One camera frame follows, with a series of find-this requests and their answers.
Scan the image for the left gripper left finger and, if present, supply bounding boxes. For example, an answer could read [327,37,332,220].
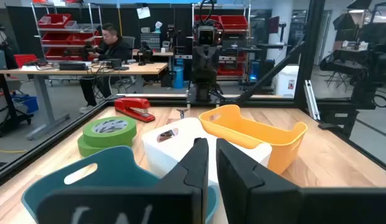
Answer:
[36,137,210,224]

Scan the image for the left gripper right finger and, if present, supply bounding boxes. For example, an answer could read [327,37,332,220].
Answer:
[215,138,386,224]

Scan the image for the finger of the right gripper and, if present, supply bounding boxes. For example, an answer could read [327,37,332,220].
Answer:
[199,57,207,82]
[205,57,213,82]

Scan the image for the red stapler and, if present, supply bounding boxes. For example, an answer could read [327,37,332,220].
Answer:
[114,97,156,123]

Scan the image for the green tape roll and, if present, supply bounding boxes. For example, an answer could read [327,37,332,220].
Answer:
[77,134,134,158]
[82,116,138,148]

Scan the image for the blue waste bin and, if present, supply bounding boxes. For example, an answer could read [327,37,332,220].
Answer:
[172,65,185,90]

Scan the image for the white plastic bin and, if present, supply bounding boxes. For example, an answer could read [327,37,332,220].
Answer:
[141,117,273,187]

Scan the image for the black computer tower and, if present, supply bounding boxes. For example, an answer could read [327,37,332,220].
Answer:
[248,58,275,85]

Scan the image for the wooden desk with grey legs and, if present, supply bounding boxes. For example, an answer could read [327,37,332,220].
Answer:
[0,61,169,141]

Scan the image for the metal rack with red bins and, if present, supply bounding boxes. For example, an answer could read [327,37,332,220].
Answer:
[191,2,252,82]
[31,1,103,62]

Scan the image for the yellow plastic bin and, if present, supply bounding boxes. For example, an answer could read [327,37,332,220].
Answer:
[199,104,308,175]

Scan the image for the teal plastic bin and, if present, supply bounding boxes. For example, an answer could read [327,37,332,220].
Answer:
[21,145,219,224]

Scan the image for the black office chair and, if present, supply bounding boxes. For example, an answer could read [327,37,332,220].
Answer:
[120,35,137,93]

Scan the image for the white paper sheet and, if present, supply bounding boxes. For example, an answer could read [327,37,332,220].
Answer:
[136,6,151,20]

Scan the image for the white waste bin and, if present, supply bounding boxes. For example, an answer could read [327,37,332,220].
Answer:
[275,64,300,98]

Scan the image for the person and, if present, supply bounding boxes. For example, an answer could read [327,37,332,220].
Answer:
[78,22,134,114]

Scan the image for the black table clamp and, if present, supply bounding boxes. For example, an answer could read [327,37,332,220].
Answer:
[317,122,341,131]

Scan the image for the black electronics box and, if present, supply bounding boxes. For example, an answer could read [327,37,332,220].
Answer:
[58,61,89,72]

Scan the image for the black robot workstation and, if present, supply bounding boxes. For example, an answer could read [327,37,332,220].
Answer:
[319,0,386,138]

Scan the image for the red plastic box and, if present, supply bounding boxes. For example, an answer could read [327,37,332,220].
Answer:
[14,54,39,68]

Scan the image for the blue plastic crate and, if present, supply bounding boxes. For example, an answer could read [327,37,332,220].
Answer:
[11,94,39,114]

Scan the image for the black cart with bins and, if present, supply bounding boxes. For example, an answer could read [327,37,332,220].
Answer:
[0,73,35,138]

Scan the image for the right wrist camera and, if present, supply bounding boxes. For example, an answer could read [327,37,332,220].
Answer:
[197,25,217,46]

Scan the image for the black aluminium rig frame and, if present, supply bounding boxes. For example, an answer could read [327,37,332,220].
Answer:
[0,0,386,187]

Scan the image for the silver aluminium bracket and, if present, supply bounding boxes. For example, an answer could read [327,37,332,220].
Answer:
[304,80,321,121]

